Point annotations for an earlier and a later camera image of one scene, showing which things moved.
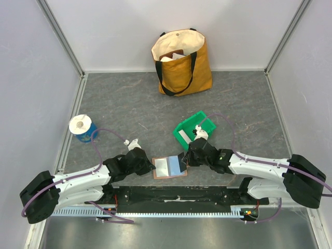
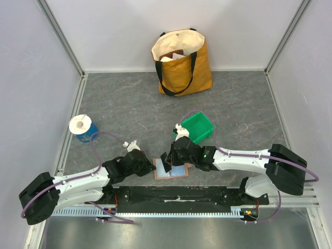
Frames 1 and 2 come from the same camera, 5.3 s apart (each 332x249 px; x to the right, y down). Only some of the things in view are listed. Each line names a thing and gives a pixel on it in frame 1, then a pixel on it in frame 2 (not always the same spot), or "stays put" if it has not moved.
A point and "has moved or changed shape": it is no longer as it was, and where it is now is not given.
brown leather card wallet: (167, 167) stays put
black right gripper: (193, 154) → (171, 157)
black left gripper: (148, 167) stays put
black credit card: (182, 160) has moved or changed shape
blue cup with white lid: (82, 126) stays put
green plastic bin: (198, 119) stays put
